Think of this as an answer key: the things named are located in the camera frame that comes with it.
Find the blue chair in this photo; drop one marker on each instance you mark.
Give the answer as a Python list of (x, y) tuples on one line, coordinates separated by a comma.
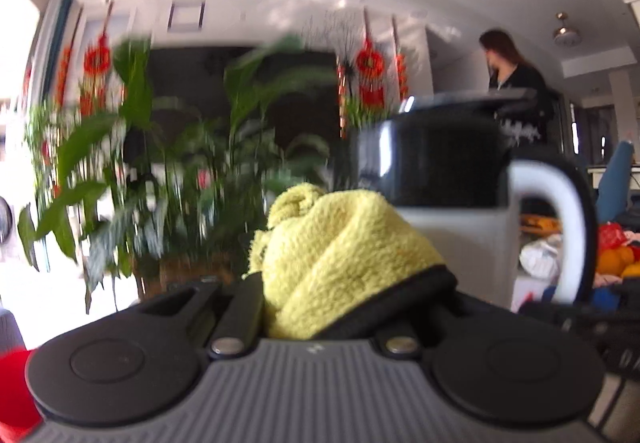
[(615, 183)]

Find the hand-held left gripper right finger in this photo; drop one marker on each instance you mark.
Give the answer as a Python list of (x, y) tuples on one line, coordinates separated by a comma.
[(400, 335)]

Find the teal curtain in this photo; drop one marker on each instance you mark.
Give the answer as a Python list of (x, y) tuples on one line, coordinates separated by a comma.
[(57, 33)]

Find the woven basket planter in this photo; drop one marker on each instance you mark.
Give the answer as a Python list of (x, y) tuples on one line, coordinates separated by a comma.
[(190, 268)]

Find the red plastic basin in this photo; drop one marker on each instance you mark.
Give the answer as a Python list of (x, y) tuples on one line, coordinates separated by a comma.
[(17, 388)]

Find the ceiling light fixture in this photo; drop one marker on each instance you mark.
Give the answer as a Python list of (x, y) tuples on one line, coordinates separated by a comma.
[(567, 34)]

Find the black television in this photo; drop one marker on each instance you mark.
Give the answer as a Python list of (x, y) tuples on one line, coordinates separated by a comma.
[(175, 68)]

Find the red net bag of oranges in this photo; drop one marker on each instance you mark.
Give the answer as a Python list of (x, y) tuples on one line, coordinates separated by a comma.
[(612, 258)]

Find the white mug with black rim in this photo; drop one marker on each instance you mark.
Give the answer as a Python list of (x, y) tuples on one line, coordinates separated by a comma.
[(450, 243)]

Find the small red Chinese knot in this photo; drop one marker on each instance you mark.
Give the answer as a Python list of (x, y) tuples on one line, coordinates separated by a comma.
[(97, 63)]

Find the peace lily plant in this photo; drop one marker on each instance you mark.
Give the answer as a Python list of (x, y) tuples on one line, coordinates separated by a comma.
[(150, 148)]

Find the white printed bag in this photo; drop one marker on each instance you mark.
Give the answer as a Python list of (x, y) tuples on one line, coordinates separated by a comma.
[(540, 258)]

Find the yellow cleaning cloth black trim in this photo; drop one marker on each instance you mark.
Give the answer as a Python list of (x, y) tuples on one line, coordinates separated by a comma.
[(340, 253)]

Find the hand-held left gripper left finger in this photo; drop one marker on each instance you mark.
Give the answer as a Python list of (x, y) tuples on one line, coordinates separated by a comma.
[(245, 308)]

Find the large red Chinese knot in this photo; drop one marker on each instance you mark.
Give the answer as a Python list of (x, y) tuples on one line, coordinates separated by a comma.
[(370, 68)]

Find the square wall frame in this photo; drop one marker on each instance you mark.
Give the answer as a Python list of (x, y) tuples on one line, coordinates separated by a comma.
[(186, 13)]

